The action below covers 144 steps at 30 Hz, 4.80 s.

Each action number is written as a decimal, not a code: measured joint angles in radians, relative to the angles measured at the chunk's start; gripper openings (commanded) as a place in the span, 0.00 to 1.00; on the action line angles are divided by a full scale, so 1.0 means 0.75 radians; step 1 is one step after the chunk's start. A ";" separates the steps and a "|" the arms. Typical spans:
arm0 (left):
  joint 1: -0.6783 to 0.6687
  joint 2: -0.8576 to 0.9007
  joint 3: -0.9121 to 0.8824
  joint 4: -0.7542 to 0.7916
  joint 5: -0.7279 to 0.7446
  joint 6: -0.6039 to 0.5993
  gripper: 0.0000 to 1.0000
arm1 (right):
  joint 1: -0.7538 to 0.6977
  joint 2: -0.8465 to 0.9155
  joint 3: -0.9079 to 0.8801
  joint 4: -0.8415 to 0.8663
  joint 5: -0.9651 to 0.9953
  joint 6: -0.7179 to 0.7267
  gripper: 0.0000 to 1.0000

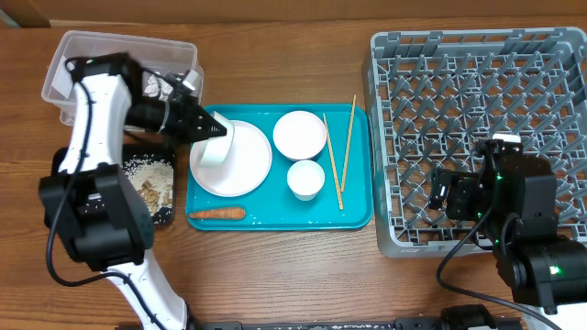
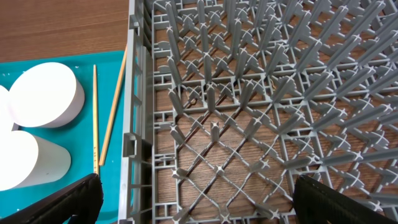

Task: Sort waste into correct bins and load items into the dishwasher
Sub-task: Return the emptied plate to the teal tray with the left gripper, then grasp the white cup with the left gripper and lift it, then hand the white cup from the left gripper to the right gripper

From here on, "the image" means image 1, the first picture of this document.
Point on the black rectangular tray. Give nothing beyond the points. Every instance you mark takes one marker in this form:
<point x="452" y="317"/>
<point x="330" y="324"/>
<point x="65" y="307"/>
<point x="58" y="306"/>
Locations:
<point x="154" y="151"/>

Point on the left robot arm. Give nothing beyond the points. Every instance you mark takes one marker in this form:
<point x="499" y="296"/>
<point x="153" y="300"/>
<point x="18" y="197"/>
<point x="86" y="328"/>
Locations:
<point x="100" y="227"/>

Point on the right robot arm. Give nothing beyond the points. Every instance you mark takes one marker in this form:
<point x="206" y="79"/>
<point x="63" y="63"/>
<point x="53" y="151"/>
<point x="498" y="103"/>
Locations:
<point x="512" y="202"/>

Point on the grey dishwasher rack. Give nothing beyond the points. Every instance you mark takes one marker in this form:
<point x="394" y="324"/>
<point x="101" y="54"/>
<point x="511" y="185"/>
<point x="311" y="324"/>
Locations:
<point x="432" y="95"/>

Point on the wooden chopstick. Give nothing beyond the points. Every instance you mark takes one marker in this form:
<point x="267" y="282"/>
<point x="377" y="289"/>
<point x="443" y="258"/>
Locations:
<point x="349" y="138"/>
<point x="333" y="164"/>

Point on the white medium bowl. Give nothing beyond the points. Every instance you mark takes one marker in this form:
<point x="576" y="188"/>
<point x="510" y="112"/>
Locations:
<point x="299" y="135"/>

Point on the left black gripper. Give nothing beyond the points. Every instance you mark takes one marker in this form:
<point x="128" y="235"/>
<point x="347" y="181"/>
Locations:
<point x="191" y="115"/>

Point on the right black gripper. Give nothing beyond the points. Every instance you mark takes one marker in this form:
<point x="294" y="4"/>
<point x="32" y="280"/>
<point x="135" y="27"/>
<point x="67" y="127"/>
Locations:
<point x="459" y="185"/>

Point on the clear plastic storage bin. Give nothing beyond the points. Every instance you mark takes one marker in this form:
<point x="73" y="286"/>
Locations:
<point x="162" y="56"/>

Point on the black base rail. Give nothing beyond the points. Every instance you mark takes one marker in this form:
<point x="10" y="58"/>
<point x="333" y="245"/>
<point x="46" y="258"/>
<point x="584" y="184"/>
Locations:
<point x="469" y="316"/>

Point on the right wooden chopstick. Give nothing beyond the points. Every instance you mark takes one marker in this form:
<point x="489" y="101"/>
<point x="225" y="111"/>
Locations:
<point x="349" y="138"/>

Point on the brown food scraps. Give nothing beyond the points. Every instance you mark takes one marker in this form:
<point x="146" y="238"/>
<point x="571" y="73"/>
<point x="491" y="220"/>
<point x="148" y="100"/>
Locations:
<point x="156" y="196"/>

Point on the white tissue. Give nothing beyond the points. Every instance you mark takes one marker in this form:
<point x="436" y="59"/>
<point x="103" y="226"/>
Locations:
<point x="157" y="88"/>

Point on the white cup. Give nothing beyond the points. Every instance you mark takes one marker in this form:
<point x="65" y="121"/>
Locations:
<point x="305" y="179"/>

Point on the left wooden chopstick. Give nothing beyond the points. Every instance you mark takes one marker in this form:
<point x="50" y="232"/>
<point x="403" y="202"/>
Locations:
<point x="333" y="164"/>

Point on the orange carrot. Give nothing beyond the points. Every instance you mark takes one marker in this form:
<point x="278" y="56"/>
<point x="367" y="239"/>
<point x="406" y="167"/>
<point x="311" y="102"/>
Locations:
<point x="228" y="213"/>

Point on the teal serving tray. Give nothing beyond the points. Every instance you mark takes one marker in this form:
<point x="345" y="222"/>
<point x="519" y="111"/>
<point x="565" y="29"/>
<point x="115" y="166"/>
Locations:
<point x="272" y="206"/>

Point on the large white plate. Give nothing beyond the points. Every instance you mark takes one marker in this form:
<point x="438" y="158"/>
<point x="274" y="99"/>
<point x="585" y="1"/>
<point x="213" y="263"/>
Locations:
<point x="245" y="168"/>

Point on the white rice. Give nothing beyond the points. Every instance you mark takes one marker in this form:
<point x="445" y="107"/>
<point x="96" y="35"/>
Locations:
<point x="155" y="171"/>

